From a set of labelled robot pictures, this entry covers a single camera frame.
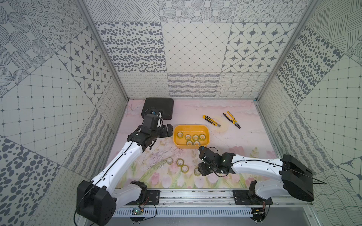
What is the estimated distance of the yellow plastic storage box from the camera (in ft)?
3.10

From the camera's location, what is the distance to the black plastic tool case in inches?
42.3

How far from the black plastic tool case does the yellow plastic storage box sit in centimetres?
14
